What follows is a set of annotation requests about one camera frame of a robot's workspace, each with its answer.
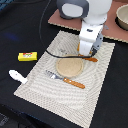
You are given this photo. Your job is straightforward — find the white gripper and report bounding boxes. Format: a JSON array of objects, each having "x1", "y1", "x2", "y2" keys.
[{"x1": 79, "y1": 22, "x2": 103, "y2": 56}]

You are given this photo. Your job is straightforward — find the yellow box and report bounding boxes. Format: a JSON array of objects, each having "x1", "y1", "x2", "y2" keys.
[{"x1": 18, "y1": 52, "x2": 37, "y2": 61}]

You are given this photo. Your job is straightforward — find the white fish-shaped toy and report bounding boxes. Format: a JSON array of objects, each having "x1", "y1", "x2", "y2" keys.
[{"x1": 9, "y1": 70, "x2": 27, "y2": 84}]

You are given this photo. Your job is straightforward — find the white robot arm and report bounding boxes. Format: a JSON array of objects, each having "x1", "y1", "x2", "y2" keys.
[{"x1": 56, "y1": 0, "x2": 112, "y2": 57}]

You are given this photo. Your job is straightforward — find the pink stove board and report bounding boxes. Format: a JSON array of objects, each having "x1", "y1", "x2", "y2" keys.
[{"x1": 48, "y1": 0, "x2": 128, "y2": 43}]

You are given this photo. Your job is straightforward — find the beige bowl on stove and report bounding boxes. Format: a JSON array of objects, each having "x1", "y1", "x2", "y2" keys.
[{"x1": 116, "y1": 4, "x2": 128, "y2": 31}]

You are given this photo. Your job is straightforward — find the tan round plate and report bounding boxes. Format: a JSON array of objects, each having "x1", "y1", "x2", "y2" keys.
[{"x1": 56, "y1": 58, "x2": 84, "y2": 78}]

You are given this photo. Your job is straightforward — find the beige woven placemat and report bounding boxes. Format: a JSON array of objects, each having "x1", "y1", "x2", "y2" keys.
[{"x1": 13, "y1": 30, "x2": 116, "y2": 128}]

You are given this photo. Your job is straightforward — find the black cable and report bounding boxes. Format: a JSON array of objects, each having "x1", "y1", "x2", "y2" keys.
[{"x1": 38, "y1": 0, "x2": 91, "y2": 60}]

